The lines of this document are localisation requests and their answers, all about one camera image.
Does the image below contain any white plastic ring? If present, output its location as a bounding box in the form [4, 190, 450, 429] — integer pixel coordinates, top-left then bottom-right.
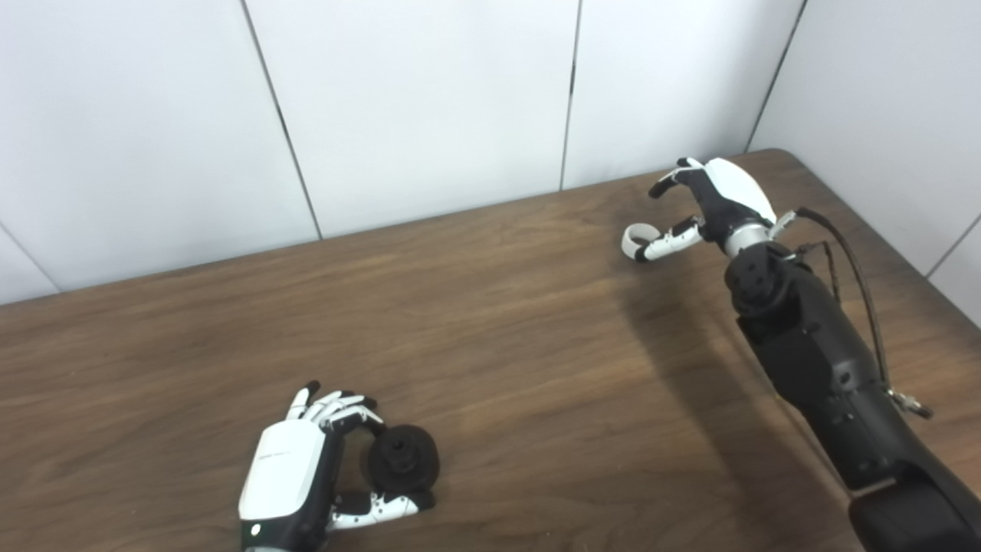
[621, 223, 661, 264]

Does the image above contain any round black plastic part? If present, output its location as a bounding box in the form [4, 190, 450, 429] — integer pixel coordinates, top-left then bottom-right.
[365, 424, 441, 495]

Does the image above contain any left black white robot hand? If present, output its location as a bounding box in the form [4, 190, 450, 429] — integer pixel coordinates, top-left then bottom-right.
[238, 380, 436, 552]

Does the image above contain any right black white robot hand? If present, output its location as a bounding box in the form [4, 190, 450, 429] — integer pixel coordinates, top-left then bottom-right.
[633, 156, 779, 264]

